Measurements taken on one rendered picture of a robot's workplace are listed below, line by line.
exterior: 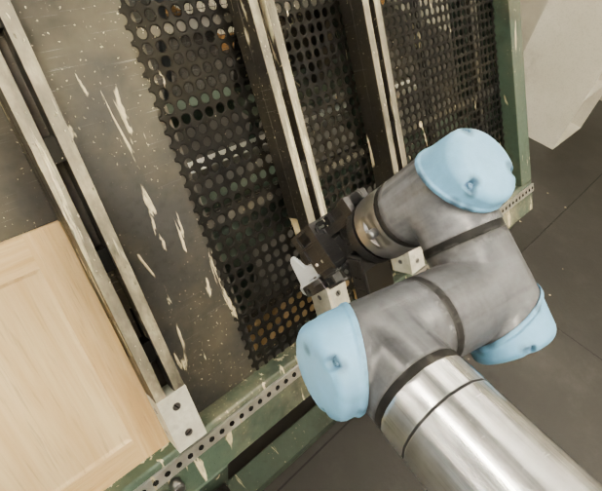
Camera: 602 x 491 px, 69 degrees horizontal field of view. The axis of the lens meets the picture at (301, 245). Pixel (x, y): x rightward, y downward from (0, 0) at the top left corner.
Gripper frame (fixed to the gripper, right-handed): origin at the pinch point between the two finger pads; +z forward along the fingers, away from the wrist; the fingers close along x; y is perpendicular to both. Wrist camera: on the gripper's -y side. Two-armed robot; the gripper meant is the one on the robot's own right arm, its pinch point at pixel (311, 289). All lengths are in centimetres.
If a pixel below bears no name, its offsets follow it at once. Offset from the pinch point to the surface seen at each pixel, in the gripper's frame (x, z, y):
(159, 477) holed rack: 27, 40, -15
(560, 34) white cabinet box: -347, 84, 48
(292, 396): -5.5, 43.7, -20.2
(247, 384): 2.5, 42.0, -11.2
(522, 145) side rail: -125, 31, -1
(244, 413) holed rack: 7.1, 40.4, -15.5
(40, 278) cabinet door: 28.2, 21.6, 24.9
